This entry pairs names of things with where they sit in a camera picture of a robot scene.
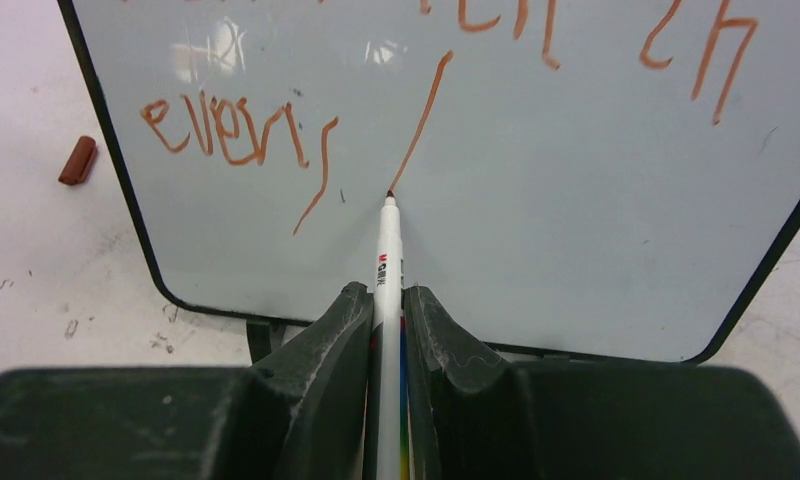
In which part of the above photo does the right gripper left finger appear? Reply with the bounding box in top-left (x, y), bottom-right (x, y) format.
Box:
top-left (0, 282), bottom-right (374, 479)

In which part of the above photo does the white whiteboard marker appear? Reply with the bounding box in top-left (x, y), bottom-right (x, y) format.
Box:
top-left (374, 191), bottom-right (409, 479)

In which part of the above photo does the black framed whiteboard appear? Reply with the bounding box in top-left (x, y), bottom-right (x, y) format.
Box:
top-left (59, 1), bottom-right (800, 362)

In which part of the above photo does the red marker cap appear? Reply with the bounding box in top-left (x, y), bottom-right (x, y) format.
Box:
top-left (58, 136), bottom-right (99, 186)

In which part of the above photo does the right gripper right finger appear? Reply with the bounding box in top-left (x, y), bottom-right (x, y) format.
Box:
top-left (403, 286), bottom-right (800, 479)

